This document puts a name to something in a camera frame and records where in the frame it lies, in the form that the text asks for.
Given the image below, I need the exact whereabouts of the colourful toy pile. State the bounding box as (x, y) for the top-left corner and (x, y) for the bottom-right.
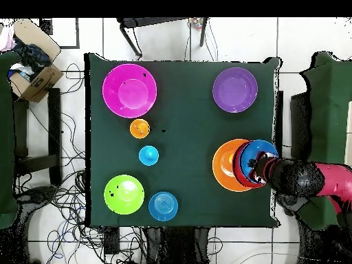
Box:
(189, 17), (204, 31)

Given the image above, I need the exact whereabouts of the dark blue cloth bundle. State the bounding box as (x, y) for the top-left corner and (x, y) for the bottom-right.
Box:
(12, 35), (52, 80)

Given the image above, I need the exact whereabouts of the black metal stool frame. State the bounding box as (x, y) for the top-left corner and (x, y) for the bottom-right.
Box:
(116, 17), (209, 60)

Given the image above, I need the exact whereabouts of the pink bowl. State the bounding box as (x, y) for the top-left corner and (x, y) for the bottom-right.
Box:
(102, 63), (158, 119)

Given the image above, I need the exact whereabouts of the green bowl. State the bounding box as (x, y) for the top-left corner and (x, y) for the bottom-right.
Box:
(103, 174), (146, 215)

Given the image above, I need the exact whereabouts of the cardboard box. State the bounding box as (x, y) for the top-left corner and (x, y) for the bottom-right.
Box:
(8, 19), (65, 103)

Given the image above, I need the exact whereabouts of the pink white cloth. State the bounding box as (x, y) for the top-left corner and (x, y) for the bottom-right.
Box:
(0, 25), (16, 52)

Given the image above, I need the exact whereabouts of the tangle of floor cables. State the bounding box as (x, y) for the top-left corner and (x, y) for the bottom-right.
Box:
(16, 63), (146, 264)

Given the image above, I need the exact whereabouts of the large blue bowl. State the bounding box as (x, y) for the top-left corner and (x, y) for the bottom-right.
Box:
(239, 139), (279, 184)

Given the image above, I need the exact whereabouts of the green cloth covered table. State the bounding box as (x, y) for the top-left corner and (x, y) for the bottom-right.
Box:
(0, 51), (21, 230)
(298, 51), (352, 230)

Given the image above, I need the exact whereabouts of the red bowl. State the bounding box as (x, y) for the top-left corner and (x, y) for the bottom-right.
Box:
(232, 140), (267, 189)

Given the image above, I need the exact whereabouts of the black box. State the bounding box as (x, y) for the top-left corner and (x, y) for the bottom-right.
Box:
(290, 91), (311, 162)

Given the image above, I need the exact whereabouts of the black bench frame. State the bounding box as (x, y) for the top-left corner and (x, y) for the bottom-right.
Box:
(12, 87), (63, 188)

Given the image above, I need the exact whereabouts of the small translucent blue bowl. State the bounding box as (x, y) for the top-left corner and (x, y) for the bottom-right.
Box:
(148, 191), (179, 222)

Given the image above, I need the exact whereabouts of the blue cup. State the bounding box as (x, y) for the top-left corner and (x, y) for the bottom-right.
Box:
(138, 145), (160, 166)

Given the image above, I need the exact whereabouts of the orange bowl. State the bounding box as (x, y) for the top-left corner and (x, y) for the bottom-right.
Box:
(212, 138), (256, 193)

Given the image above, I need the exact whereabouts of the orange cup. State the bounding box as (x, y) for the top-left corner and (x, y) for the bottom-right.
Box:
(129, 118), (151, 140)

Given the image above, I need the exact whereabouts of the dark green table cloth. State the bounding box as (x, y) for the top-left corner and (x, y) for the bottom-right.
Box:
(83, 52), (281, 228)

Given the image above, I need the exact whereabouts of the purple bowl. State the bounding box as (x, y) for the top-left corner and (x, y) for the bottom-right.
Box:
(212, 67), (259, 114)

